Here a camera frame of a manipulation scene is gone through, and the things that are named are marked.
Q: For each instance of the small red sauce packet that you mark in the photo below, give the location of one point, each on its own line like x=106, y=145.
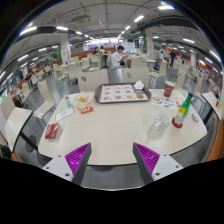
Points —
x=86, y=110

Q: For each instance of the white paper receipt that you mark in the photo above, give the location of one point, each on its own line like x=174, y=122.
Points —
x=65, y=114

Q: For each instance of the white printed leaflet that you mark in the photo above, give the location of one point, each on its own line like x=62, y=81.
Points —
x=199, y=124

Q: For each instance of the person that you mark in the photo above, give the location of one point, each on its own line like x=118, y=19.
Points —
x=96, y=51
x=172, y=58
x=116, y=58
x=29, y=80

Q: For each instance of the white polka-dot mug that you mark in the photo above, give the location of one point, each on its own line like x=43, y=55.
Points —
x=162, y=120

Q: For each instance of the ceiling air conditioner unit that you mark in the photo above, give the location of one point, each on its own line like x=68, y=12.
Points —
x=80, y=19

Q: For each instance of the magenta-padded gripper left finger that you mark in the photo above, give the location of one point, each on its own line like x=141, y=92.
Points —
x=63, y=168

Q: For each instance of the crumpled food wrapper bag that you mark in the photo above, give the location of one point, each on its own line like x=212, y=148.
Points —
x=82, y=100

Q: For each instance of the white napkin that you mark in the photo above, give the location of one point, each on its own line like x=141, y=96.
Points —
x=139, y=85

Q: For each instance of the green drink bottle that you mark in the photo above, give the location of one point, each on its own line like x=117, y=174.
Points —
x=182, y=111

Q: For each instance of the dark food tray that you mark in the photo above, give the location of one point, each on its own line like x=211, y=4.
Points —
x=120, y=93

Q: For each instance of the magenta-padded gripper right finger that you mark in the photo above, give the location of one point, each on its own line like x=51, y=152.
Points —
x=162, y=167

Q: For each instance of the ceiling lights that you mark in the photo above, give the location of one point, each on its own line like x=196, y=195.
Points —
x=28, y=30

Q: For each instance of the beige chairs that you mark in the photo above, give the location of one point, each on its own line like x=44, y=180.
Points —
x=93, y=80

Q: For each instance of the red paper box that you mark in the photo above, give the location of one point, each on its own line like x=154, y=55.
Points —
x=51, y=131

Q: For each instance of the red paper cup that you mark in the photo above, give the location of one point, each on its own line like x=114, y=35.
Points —
x=169, y=90

